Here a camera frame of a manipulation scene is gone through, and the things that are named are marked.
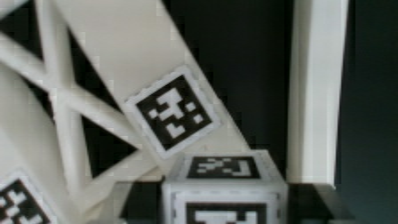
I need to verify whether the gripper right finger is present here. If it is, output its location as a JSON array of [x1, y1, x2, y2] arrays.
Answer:
[[287, 183, 355, 224]]

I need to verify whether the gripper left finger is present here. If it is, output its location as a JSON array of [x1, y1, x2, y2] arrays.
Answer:
[[99, 182, 161, 224]]

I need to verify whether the white tagged cube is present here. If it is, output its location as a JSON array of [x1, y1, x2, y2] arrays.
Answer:
[[161, 150, 287, 224]]

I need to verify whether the white chair back frame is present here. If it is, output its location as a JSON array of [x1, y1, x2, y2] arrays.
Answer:
[[0, 0, 248, 224]]

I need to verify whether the white front rail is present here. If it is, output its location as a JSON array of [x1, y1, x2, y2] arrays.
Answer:
[[286, 0, 349, 184]]

